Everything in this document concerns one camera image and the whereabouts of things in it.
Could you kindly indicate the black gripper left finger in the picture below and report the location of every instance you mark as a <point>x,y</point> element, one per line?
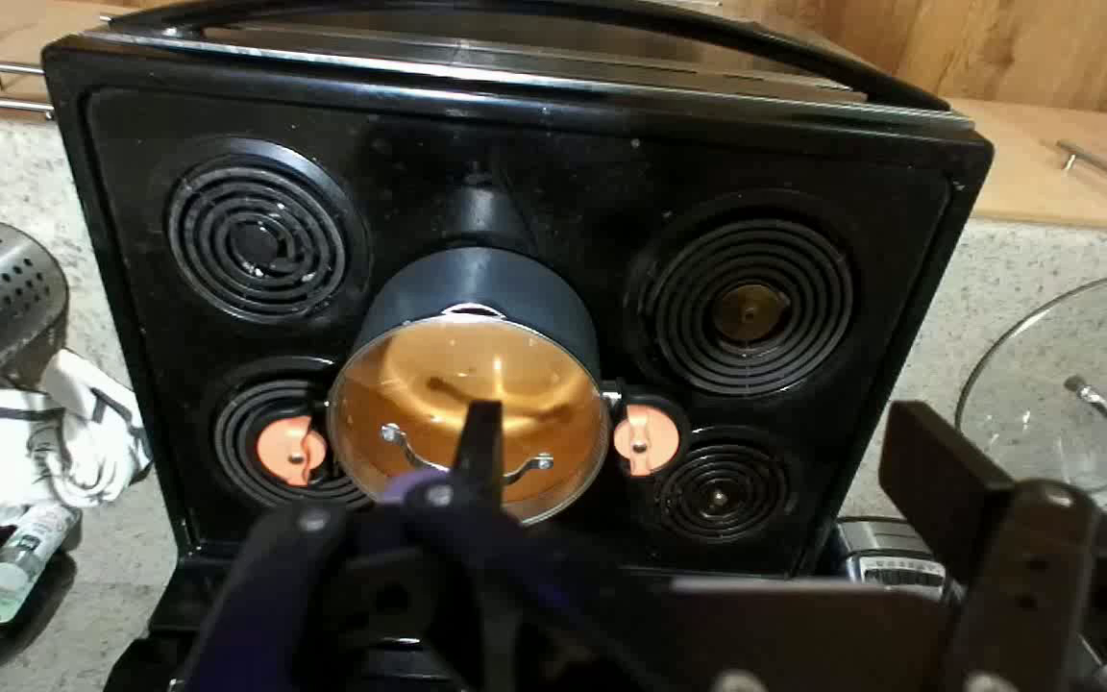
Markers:
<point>299,576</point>

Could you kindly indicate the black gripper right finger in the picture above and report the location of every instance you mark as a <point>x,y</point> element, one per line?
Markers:
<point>1027,562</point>

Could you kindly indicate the dark pot copper interior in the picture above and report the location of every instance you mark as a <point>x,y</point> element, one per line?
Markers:
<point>489,280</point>

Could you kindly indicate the black electric coil stove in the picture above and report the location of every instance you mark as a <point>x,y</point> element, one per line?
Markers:
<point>517,166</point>

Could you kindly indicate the white cloth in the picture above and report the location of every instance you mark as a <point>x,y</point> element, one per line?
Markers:
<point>79,435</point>

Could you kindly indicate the clear plastic bottle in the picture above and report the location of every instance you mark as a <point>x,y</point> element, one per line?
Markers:
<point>21,562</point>

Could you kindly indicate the small coil burner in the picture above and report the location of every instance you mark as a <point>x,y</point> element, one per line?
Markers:
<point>212,274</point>
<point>732,499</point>

